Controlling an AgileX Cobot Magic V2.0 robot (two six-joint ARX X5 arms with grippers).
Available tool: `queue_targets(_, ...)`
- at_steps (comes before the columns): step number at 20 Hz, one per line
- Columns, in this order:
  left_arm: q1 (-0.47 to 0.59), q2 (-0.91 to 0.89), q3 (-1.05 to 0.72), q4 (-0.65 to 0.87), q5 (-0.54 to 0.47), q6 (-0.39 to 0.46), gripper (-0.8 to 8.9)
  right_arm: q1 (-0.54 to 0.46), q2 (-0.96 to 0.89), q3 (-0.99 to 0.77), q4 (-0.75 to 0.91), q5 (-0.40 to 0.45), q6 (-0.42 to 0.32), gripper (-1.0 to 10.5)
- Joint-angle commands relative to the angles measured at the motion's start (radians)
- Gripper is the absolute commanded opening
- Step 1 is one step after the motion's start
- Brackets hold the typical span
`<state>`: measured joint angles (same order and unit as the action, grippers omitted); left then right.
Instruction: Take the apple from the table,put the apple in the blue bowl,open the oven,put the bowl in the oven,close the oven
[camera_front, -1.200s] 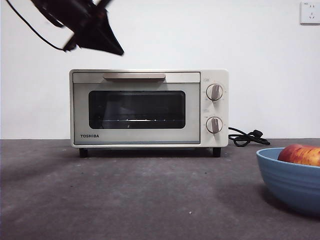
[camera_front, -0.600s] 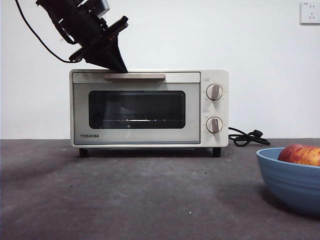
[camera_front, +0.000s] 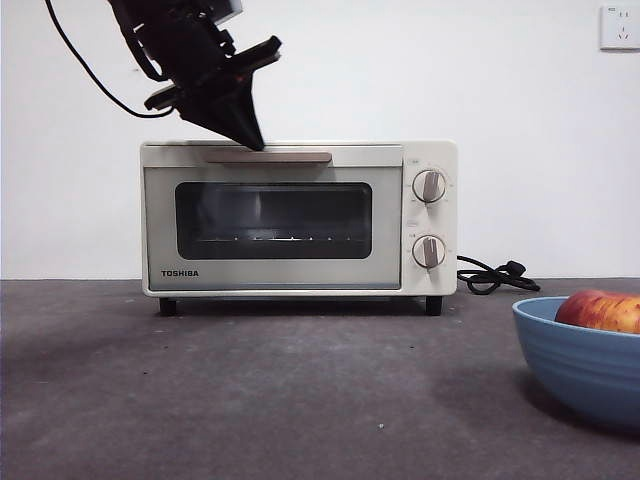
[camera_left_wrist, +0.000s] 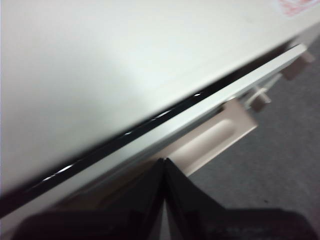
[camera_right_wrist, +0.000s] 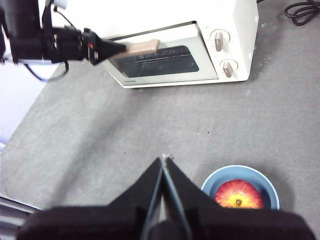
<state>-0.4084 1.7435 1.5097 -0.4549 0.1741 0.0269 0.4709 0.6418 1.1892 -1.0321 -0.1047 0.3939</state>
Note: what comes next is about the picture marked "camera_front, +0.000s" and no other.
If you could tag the blue bowl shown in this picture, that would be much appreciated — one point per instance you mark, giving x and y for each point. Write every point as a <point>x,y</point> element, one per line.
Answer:
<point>585,370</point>

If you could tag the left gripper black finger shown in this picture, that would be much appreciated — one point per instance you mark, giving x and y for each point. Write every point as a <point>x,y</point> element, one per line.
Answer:
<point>242,105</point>
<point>210,117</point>

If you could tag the tan oven knob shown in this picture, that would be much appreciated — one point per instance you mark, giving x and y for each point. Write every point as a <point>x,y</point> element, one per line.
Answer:
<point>430,186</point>
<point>429,251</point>

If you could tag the red yellow apple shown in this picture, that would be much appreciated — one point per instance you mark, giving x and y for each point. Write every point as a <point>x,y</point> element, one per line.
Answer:
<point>600,312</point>

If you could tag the pale grey camera box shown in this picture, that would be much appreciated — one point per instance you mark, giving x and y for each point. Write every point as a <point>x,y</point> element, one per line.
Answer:
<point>230,7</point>

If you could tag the white toaster oven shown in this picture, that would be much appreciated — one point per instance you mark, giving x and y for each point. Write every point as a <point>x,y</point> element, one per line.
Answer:
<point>430,150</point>

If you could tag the white wall socket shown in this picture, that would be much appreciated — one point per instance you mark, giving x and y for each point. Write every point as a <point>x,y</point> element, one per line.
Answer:
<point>620,30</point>

